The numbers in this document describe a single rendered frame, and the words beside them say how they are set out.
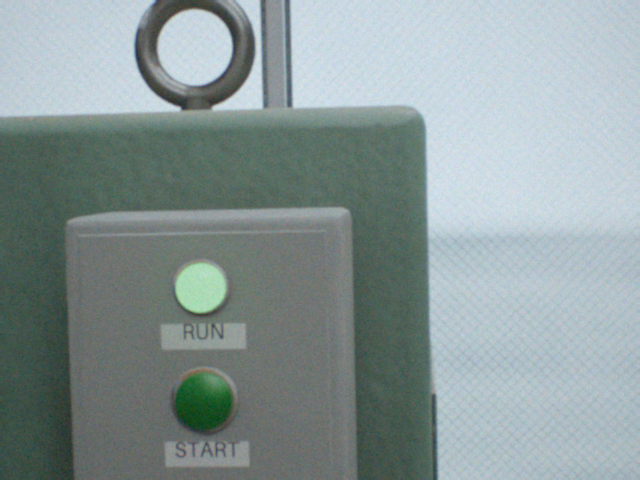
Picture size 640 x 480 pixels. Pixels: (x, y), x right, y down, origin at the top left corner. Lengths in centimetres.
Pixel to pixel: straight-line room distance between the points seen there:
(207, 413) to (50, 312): 11
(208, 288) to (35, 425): 12
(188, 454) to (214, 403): 2
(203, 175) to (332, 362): 10
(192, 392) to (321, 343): 5
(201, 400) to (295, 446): 4
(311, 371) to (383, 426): 7
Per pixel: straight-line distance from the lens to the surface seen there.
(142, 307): 45
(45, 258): 52
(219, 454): 45
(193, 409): 45
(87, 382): 46
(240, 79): 61
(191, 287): 44
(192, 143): 51
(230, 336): 45
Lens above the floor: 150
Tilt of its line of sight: 4 degrees down
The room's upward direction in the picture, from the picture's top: 1 degrees counter-clockwise
